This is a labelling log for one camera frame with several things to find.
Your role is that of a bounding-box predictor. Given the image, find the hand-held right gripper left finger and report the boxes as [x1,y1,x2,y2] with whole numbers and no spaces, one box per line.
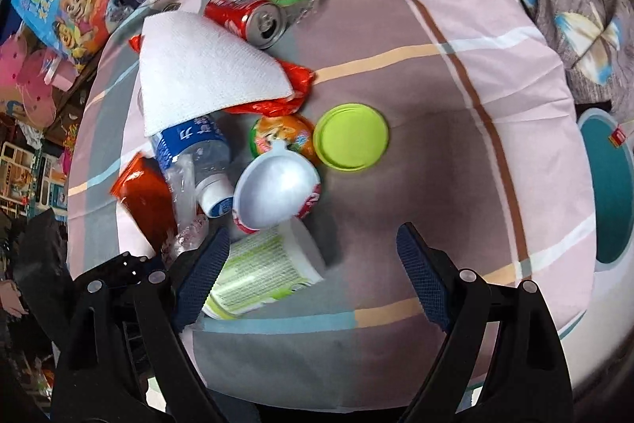
[50,227,258,423]

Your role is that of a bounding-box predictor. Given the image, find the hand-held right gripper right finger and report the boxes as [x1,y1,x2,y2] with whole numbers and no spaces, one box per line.
[396,222,575,423]

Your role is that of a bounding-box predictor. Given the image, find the red soda can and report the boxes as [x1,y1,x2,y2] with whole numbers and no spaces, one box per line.
[204,0,288,51]

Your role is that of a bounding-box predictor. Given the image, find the person's left hand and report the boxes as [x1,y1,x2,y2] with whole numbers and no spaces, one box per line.
[0,279,28,317]

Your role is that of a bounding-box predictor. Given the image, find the clear crumpled plastic wrapper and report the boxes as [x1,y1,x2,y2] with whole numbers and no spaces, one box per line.
[161,155,211,265]

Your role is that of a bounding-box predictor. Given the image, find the red snack packet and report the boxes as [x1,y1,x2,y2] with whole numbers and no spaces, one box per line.
[110,153,179,250]

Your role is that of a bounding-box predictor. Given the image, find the white plastic bowl red label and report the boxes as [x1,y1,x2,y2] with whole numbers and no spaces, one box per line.
[232,140,323,235]

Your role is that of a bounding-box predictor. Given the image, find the blue label plastic water bottle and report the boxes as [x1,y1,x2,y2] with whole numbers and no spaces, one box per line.
[149,113,235,220]

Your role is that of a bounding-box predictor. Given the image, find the black plastic bag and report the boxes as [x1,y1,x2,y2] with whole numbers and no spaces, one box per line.
[10,207,75,354]

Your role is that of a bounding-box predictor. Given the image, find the striped patchwork bedsheet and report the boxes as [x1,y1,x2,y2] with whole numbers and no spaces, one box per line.
[67,0,598,414]

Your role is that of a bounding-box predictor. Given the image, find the orange green jelly cup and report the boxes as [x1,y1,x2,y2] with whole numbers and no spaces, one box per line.
[249,113,318,163]

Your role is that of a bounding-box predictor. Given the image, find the toy playset box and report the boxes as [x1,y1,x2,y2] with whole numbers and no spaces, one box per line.
[0,140,67,218]

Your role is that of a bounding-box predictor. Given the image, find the white teal round bin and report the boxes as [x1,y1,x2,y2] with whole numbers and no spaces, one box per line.
[560,106,634,384]

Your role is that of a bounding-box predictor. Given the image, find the white paper towel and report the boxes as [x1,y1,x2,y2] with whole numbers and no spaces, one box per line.
[139,11,297,137]

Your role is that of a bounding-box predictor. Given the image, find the orange snack wrapper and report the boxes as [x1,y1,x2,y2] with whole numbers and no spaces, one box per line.
[129,34,315,115]

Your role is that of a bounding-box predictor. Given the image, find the pink toy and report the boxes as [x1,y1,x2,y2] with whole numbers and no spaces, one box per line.
[0,34,75,131]

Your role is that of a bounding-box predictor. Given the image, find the cartoon dog printed bag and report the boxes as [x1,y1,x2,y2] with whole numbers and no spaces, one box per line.
[11,0,130,72]

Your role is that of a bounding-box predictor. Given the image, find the grey printed blanket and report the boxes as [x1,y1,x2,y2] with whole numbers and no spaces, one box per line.
[515,0,634,117]

